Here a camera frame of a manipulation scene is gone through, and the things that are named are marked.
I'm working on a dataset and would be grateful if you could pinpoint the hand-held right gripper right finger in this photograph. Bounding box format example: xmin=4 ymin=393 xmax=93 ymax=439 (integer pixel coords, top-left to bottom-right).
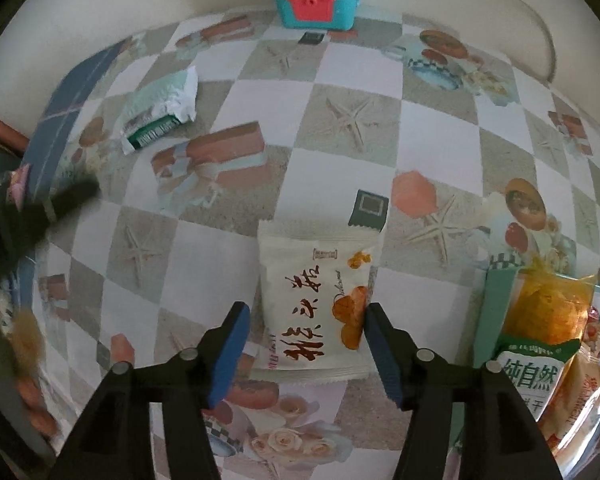
xmin=364 ymin=302 xmax=563 ymax=480

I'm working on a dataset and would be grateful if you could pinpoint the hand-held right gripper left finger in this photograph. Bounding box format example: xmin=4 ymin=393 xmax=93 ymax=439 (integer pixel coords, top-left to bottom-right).
xmin=47 ymin=301 xmax=251 ymax=480

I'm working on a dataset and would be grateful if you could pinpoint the small green white snack packet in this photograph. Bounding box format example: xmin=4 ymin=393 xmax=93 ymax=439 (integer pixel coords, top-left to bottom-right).
xmin=121 ymin=65 xmax=199 ymax=155

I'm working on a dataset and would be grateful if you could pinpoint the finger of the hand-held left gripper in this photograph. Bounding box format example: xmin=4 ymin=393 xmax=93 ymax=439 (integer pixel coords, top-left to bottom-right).
xmin=45 ymin=179 xmax=102 ymax=223

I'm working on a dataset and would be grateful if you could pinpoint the white snack packet orange print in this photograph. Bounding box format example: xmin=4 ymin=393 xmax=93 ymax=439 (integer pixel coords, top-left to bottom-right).
xmin=257 ymin=220 xmax=384 ymax=387

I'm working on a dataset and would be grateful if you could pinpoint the orange printed snack packet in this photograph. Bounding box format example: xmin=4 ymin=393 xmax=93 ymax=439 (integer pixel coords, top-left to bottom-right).
xmin=537 ymin=354 xmax=600 ymax=462

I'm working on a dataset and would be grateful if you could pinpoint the teal shallow box tray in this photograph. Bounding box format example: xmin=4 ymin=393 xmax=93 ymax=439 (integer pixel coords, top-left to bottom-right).
xmin=472 ymin=267 xmax=600 ymax=466

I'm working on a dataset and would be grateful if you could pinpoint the checkered printed tablecloth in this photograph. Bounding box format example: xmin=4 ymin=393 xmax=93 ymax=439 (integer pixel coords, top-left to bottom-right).
xmin=0 ymin=7 xmax=600 ymax=480

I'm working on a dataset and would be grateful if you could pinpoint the yellow barcode snack packet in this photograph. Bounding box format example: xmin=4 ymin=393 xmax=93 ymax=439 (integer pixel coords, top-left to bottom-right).
xmin=500 ymin=267 xmax=599 ymax=357

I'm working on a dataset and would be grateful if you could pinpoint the pink candy packet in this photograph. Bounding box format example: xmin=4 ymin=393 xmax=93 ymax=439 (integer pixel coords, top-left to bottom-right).
xmin=0 ymin=165 xmax=32 ymax=207

